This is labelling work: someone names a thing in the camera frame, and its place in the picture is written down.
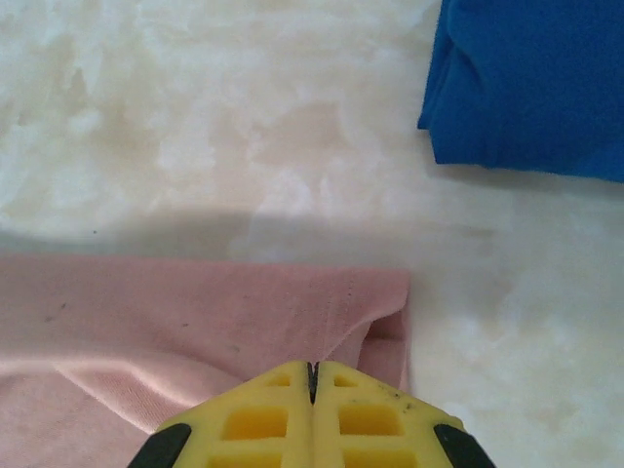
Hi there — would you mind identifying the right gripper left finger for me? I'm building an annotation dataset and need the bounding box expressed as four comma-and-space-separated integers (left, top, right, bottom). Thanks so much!
136, 360, 314, 468

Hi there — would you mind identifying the folded blue t-shirt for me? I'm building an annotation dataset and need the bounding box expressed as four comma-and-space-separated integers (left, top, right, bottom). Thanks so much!
417, 0, 624, 184

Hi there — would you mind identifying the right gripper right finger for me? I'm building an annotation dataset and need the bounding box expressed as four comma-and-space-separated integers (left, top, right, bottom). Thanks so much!
311, 360, 491, 468

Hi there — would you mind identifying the pink t-shirt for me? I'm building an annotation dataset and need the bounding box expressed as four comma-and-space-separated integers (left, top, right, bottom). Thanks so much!
0, 253, 413, 468

